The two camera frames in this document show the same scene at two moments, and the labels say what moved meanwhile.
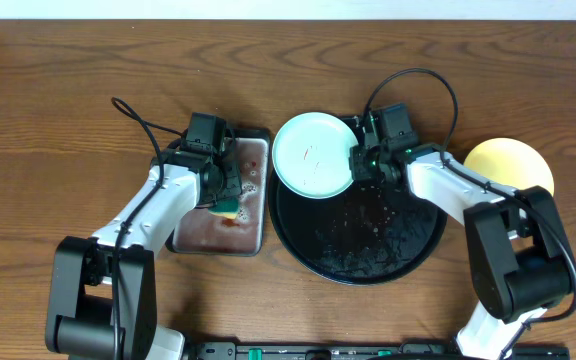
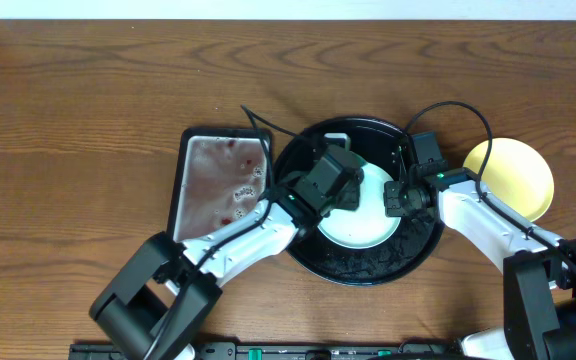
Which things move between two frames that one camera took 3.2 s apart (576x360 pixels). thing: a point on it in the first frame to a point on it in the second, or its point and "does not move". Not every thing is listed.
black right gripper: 357,154 to 392,207
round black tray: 374,233 does not move
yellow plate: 512,162 does not move
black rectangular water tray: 201,232 does not move
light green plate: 311,155 to 368,226
